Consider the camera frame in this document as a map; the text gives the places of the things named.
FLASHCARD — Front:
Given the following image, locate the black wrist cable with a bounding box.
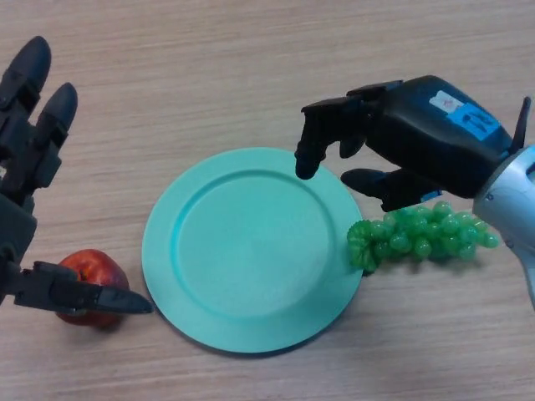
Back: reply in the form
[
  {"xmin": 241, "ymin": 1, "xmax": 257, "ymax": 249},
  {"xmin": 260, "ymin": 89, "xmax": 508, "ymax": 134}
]
[{"xmin": 510, "ymin": 96, "xmax": 532, "ymax": 156}]

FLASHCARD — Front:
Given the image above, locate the green round plate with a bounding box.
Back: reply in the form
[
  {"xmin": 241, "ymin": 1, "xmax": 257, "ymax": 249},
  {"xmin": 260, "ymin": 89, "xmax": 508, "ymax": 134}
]
[{"xmin": 141, "ymin": 146, "xmax": 364, "ymax": 355}]

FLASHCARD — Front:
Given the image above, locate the green grape bunch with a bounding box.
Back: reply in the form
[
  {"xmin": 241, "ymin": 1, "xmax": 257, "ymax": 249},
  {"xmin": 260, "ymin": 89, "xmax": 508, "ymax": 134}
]
[{"xmin": 346, "ymin": 200, "xmax": 502, "ymax": 272}]

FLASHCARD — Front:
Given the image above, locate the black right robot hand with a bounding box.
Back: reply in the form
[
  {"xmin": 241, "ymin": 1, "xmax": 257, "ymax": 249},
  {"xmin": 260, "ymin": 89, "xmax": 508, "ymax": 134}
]
[{"xmin": 294, "ymin": 74, "xmax": 515, "ymax": 212}]

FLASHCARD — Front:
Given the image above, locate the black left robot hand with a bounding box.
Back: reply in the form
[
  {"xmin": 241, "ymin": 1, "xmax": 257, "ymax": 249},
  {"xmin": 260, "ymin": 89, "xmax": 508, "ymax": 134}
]
[{"xmin": 0, "ymin": 35, "xmax": 154, "ymax": 315}]

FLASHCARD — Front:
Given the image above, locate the red apple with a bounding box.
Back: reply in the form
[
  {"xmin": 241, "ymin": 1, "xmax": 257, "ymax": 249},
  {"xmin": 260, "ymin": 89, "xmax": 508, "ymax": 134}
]
[{"xmin": 56, "ymin": 249, "xmax": 130, "ymax": 329}]

